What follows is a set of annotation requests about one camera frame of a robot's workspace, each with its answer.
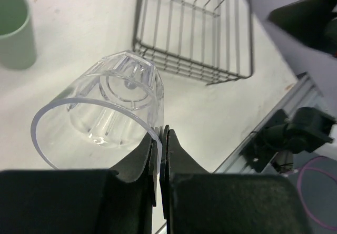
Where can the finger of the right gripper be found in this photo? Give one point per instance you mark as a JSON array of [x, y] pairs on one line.
[[310, 22]]

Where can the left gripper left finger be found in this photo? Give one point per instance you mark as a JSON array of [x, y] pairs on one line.
[[115, 200]]

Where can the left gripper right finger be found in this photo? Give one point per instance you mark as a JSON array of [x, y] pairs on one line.
[[197, 201]]

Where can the large clear plastic cup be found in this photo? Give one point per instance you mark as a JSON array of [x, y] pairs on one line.
[[103, 115]]

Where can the mint green cup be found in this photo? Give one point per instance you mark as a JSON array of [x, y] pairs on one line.
[[18, 49]]

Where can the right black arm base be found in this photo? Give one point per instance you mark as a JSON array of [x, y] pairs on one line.
[[307, 130]]

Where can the aluminium front rail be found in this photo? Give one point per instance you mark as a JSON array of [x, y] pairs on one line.
[[305, 93]]

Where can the black wire dish rack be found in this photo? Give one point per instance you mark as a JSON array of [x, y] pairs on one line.
[[206, 40]]

